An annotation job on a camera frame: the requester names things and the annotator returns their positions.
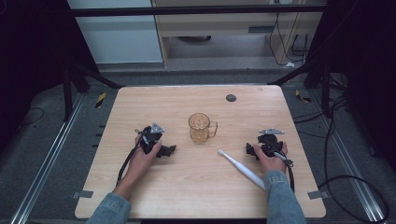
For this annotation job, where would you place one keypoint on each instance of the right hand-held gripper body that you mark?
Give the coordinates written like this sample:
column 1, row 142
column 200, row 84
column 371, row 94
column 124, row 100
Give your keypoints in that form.
column 270, row 143

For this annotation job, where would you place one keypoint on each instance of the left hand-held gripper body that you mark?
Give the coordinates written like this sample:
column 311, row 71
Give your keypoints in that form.
column 148, row 137

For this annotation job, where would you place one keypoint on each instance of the person's right hand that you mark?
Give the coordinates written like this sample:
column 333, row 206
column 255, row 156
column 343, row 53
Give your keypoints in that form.
column 271, row 163

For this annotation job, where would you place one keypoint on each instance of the person's left hand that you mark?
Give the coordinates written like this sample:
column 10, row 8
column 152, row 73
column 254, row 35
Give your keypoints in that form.
column 141, row 161

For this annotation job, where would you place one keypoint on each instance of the white electric toothbrush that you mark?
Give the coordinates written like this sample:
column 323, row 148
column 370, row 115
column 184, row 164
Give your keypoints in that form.
column 243, row 169

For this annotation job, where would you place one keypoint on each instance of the amber glass mug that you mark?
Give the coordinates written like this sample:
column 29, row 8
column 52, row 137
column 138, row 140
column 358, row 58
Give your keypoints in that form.
column 199, row 128

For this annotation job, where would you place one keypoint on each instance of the grey round table grommet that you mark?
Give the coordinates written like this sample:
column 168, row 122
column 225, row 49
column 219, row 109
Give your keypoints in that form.
column 231, row 98

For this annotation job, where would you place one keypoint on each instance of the yellow black striped tape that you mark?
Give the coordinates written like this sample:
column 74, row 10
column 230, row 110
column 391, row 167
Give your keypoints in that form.
column 302, row 97
column 100, row 100

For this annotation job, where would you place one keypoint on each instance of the black metal stand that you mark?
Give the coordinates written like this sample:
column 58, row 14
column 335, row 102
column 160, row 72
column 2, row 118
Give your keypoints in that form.
column 67, row 93
column 325, row 90

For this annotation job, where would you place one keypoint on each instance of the white cabinet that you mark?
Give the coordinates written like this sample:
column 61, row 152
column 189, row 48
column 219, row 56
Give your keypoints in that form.
column 118, row 34

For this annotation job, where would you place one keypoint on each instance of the light wooden shelf unit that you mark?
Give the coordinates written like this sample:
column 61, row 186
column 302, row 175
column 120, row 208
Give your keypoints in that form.
column 218, row 25

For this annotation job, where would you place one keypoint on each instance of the black curtain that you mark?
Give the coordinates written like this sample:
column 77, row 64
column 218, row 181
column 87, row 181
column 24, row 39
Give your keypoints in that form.
column 370, row 62
column 28, row 56

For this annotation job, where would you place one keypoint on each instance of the black horizontal crossbar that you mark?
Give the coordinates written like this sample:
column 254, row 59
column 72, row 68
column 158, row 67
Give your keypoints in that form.
column 193, row 10

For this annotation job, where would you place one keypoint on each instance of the grey metal table bracket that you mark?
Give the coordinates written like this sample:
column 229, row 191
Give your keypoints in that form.
column 317, row 195
column 82, row 194

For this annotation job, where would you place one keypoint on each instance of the aluminium floor rail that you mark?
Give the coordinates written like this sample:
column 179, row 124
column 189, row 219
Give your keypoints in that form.
column 351, row 161
column 46, row 158

